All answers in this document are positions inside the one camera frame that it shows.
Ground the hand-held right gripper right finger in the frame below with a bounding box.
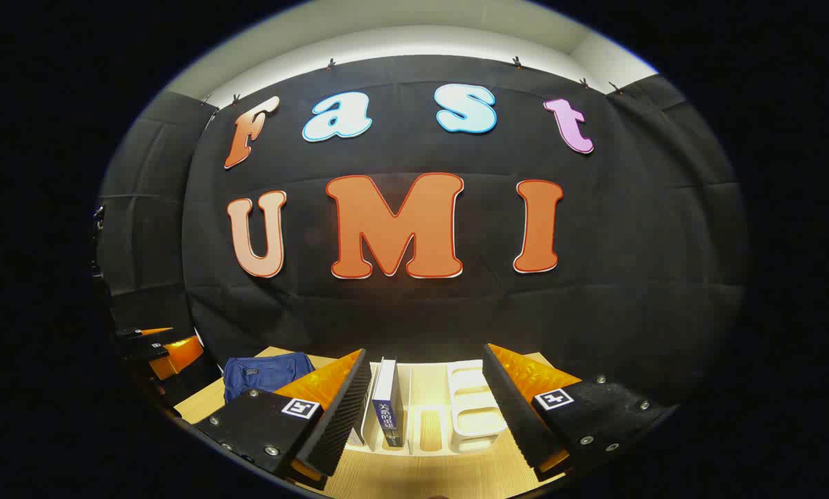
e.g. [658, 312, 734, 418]
[482, 343, 679, 483]

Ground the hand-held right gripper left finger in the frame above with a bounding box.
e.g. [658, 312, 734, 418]
[194, 349, 373, 490]

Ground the white plastic bookshelf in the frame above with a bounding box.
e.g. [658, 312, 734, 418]
[345, 358, 509, 456]

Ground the blue book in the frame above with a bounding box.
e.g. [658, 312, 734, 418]
[372, 357, 405, 448]

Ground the blue schoolbag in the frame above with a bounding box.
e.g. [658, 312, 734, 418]
[222, 352, 316, 404]

